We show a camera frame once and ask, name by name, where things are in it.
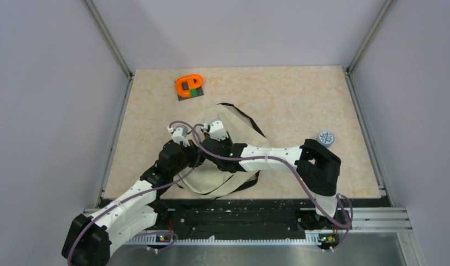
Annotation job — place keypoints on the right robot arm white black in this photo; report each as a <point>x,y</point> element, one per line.
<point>315,167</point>

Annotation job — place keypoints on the beige canvas backpack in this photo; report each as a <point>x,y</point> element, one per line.
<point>216,178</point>

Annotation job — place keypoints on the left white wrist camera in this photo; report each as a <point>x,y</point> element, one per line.
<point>179,135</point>

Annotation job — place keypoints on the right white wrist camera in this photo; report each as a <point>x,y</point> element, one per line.
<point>216,130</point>

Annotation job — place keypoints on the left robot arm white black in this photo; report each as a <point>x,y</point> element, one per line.
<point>93,239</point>

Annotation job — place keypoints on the aluminium frame rails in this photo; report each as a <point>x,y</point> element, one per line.
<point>374,233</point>

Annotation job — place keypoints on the orange toy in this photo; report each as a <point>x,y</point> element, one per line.
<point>189,86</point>

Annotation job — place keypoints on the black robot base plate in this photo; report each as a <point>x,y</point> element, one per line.
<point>242,219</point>

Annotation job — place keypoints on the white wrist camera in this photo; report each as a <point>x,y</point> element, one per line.
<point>216,130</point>
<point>179,135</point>

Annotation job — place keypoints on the blue patterned tape roll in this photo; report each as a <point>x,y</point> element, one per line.
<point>325,138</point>

